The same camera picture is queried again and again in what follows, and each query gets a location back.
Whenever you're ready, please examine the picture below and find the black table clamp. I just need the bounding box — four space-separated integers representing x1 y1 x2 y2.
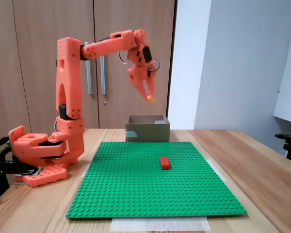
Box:
0 160 41 204

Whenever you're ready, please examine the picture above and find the open cardboard box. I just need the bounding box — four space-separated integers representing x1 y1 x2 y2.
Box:
125 114 171 143

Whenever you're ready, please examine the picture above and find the red lego block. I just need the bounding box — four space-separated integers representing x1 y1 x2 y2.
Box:
159 157 172 170

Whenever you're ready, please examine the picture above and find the green lego baseplate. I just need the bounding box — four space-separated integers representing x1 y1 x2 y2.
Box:
65 141 248 219

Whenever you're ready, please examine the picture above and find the translucent masking tape strip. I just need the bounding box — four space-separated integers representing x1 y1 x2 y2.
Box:
81 158 95 178
110 216 211 233
209 159 229 183

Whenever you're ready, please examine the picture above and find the metal cabinet door handle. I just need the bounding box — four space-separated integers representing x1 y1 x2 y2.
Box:
99 55 107 96
84 42 93 96

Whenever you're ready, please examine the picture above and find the wooden cabinet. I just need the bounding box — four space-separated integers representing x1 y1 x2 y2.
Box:
0 0 178 131

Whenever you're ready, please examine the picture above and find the thin servo cable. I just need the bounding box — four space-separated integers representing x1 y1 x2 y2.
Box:
117 49 161 73

